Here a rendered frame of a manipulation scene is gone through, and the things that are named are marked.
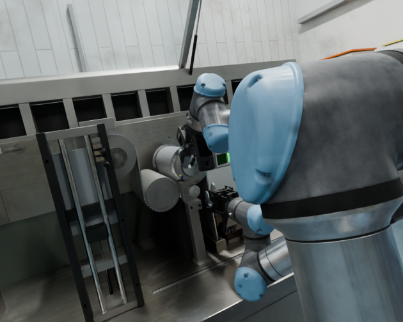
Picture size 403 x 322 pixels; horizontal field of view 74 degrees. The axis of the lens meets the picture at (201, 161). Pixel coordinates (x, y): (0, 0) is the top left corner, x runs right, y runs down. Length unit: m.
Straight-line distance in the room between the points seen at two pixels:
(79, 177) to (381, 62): 0.70
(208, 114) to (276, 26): 3.67
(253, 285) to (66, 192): 0.53
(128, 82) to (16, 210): 0.68
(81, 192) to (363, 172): 0.70
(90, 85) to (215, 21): 2.65
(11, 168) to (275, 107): 1.13
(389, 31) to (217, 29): 1.87
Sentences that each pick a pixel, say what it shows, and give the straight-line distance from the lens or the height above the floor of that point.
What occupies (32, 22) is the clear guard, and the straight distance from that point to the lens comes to 1.14.
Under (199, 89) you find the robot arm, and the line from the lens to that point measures 0.65.
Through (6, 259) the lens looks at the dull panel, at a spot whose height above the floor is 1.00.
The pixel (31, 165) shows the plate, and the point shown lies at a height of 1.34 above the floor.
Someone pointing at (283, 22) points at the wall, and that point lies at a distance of 4.36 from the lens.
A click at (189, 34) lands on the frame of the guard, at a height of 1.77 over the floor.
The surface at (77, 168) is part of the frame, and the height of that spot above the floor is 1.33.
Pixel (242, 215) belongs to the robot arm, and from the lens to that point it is 0.77.
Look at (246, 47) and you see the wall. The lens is 3.84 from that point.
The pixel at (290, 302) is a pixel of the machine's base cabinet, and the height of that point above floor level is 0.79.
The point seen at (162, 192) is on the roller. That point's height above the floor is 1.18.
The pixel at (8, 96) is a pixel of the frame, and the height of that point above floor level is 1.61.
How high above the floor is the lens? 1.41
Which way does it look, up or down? 9 degrees down
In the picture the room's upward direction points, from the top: 10 degrees counter-clockwise
